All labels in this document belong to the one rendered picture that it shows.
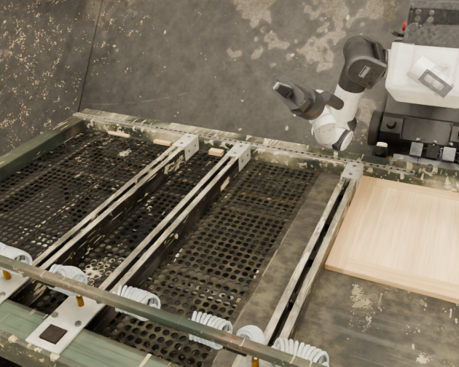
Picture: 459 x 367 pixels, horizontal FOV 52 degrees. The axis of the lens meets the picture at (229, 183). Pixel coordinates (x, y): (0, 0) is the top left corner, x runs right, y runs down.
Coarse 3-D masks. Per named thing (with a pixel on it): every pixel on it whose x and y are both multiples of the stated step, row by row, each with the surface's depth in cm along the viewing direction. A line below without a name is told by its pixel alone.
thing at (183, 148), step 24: (192, 144) 206; (144, 168) 185; (168, 168) 191; (120, 192) 171; (144, 192) 178; (96, 216) 160; (120, 216) 166; (72, 240) 148; (96, 240) 156; (48, 264) 138; (72, 264) 147; (0, 288) 125; (24, 288) 131
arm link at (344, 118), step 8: (336, 88) 158; (344, 96) 155; (352, 96) 154; (360, 96) 155; (344, 104) 157; (352, 104) 156; (336, 112) 160; (344, 112) 159; (352, 112) 159; (336, 120) 162; (344, 120) 161; (352, 120) 162; (312, 128) 167; (352, 128) 162; (352, 136) 165; (344, 144) 163
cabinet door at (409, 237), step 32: (384, 192) 175; (416, 192) 173; (448, 192) 173; (352, 224) 158; (384, 224) 158; (416, 224) 157; (448, 224) 157; (352, 256) 145; (384, 256) 144; (416, 256) 144; (448, 256) 143; (416, 288) 132; (448, 288) 131
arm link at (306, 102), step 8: (280, 80) 129; (288, 80) 128; (272, 88) 131; (296, 88) 126; (304, 88) 132; (312, 88) 132; (280, 96) 129; (296, 96) 127; (304, 96) 124; (312, 96) 132; (320, 96) 134; (288, 104) 127; (296, 104) 126; (304, 104) 125; (312, 104) 132; (320, 104) 134; (296, 112) 134; (304, 112) 133; (312, 112) 134
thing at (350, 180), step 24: (360, 168) 179; (336, 192) 166; (336, 216) 153; (312, 240) 143; (312, 264) 134; (288, 288) 126; (312, 288) 130; (288, 312) 124; (240, 336) 96; (264, 336) 113; (288, 336) 113; (240, 360) 103; (264, 360) 103
